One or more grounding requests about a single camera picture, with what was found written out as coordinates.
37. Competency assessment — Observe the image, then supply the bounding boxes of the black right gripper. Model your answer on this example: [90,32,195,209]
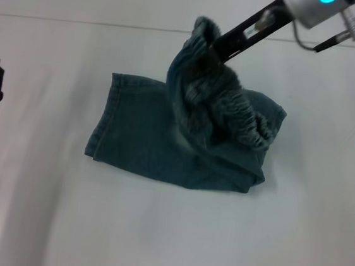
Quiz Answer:
[203,0,299,79]

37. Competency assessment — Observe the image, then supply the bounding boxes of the blue denim shorts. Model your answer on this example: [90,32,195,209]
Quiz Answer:
[81,5,296,199]

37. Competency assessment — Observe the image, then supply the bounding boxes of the clear plug on right gripper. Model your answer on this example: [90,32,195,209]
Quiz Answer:
[255,9,275,32]

